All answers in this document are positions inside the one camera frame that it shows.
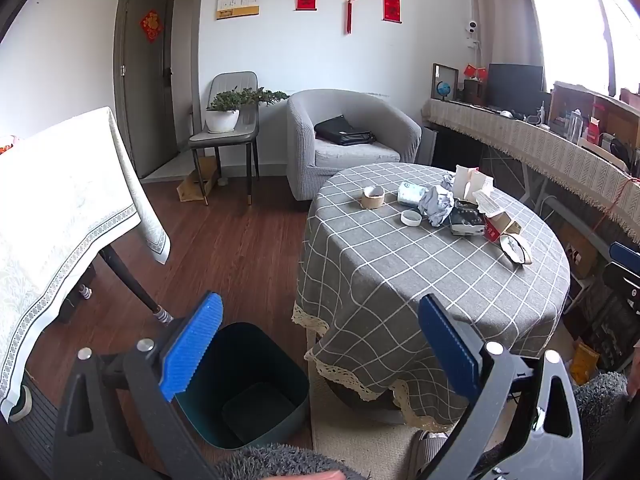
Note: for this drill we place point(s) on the grey armchair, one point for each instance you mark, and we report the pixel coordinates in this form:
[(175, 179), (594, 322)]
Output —
[(350, 170)]

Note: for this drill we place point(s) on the black table leg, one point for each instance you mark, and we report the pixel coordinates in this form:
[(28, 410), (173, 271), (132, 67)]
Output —
[(127, 277)]

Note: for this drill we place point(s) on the potted plant white pot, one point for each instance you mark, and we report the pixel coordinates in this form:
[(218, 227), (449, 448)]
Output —
[(222, 120)]

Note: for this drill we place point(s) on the red white small box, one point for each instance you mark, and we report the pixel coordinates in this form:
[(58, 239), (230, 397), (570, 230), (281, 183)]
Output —
[(500, 227)]

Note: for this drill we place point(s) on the small red flags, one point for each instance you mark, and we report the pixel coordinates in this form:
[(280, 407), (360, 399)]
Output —
[(475, 71)]

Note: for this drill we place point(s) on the flat cardboard box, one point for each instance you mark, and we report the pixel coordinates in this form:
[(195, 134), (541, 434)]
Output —
[(192, 185)]

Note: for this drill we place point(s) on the striped table leg sock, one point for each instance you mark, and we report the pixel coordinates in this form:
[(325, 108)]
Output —
[(162, 316), (85, 292)]

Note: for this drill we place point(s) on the black monitor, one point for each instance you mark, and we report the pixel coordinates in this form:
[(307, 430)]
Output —
[(515, 85)]

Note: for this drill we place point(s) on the white plastic jar lid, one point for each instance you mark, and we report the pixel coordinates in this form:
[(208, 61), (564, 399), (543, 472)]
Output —
[(411, 217)]

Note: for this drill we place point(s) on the side counter with beige cloth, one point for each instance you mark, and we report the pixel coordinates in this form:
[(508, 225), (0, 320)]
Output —
[(550, 155)]

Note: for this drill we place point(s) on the table with white cloth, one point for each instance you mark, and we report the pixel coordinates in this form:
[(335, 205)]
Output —
[(60, 200)]

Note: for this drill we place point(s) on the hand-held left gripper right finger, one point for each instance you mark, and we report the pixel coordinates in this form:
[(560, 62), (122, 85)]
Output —
[(447, 347)]

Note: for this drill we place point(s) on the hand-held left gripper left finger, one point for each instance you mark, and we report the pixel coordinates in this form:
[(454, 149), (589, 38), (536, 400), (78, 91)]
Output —
[(192, 340)]

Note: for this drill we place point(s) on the grey door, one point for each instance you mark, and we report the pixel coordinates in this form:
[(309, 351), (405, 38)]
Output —
[(145, 100)]

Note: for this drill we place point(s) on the small blue globe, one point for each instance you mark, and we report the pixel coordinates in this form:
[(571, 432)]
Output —
[(443, 89)]

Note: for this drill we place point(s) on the black white packet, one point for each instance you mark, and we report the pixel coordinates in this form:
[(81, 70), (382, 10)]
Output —
[(466, 221)]

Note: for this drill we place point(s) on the white plastic wrapper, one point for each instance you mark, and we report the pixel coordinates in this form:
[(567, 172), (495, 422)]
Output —
[(487, 205)]

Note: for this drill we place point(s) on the yellow packet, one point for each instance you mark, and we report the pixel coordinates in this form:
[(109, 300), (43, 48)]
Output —
[(585, 362)]

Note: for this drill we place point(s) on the beige floor rug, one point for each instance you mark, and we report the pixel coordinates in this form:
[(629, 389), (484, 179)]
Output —
[(350, 440)]

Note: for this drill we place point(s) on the black bag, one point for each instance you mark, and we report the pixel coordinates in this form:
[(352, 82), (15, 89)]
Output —
[(345, 131)]

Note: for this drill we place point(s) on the grey checked tablecloth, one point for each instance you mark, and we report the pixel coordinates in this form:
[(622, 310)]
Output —
[(400, 285)]

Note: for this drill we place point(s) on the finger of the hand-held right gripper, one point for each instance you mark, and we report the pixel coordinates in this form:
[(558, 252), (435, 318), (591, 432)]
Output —
[(626, 252), (622, 280)]

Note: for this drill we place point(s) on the red diamond door sticker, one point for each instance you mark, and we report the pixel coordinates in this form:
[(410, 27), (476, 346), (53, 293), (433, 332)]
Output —
[(150, 25)]

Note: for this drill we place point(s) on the white security camera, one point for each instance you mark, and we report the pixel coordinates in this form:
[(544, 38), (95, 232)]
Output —
[(471, 30)]

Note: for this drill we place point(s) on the teal plastic trash bin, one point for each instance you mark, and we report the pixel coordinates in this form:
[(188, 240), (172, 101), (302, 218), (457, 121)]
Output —
[(260, 360)]

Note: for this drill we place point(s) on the brown tape roll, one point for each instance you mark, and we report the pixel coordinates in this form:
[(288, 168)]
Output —
[(373, 197)]

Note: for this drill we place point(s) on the black ribbed floor mat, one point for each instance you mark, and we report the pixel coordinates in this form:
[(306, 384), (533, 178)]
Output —
[(35, 440)]

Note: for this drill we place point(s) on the grey dining chair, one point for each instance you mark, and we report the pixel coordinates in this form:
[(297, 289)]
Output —
[(232, 80)]

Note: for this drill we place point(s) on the grey fuzzy trousers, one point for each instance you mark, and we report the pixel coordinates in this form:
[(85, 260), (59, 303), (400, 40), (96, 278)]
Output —
[(280, 462)]

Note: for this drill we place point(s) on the grey paper ball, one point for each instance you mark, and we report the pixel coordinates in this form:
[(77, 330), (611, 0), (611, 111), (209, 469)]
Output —
[(436, 206)]

